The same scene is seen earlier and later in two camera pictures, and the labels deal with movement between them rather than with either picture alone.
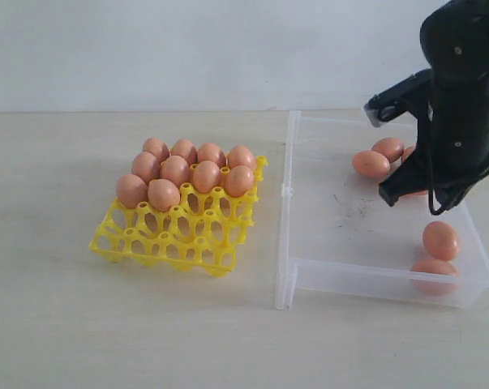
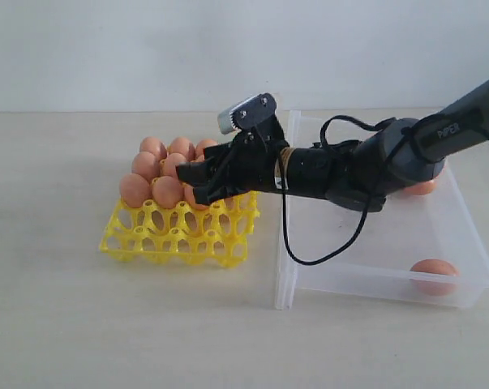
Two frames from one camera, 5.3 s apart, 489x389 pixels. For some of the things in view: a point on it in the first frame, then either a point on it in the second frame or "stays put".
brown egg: x=131 y=190 stays put
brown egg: x=157 y=148 stays put
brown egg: x=145 y=164 stays put
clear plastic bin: x=340 y=245 stays put
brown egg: x=441 y=240 -> x=189 y=196
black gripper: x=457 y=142 -> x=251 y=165
